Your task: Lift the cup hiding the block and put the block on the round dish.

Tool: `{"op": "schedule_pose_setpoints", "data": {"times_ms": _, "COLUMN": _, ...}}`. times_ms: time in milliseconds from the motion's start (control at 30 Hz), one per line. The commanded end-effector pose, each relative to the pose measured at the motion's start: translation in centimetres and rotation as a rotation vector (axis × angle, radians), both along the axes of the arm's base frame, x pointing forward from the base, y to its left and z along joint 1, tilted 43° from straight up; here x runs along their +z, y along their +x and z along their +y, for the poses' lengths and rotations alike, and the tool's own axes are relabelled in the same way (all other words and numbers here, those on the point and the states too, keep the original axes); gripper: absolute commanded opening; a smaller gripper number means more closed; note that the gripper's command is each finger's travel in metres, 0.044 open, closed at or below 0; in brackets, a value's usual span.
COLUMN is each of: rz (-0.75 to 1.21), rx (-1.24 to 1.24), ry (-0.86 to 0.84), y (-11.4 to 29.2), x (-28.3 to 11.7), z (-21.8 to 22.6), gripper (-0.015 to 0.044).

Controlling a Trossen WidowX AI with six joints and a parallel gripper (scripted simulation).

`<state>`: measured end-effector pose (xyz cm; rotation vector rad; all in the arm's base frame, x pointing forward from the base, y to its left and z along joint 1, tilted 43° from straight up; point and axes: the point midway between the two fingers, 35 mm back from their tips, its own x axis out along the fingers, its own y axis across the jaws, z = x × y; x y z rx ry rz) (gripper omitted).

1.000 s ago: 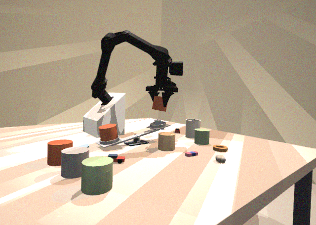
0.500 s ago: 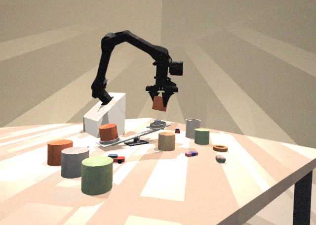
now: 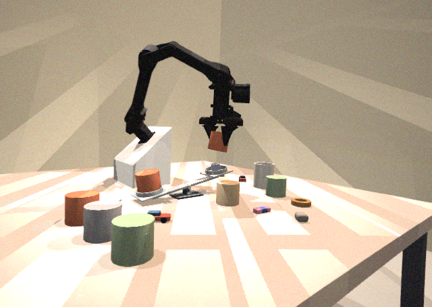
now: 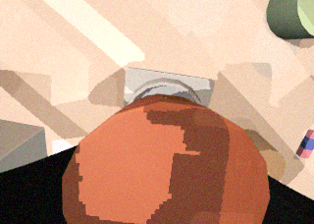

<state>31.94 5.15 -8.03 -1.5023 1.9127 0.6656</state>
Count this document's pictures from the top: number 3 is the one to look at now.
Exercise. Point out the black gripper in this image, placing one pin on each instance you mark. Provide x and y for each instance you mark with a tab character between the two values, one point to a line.
220	112

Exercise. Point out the orange flat ring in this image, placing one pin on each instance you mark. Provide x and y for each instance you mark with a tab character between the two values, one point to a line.
301	202

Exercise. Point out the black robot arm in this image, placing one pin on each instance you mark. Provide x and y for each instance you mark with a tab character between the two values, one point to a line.
218	74

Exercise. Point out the pink and blue eraser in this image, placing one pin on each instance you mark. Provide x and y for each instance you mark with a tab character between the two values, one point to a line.
261	209

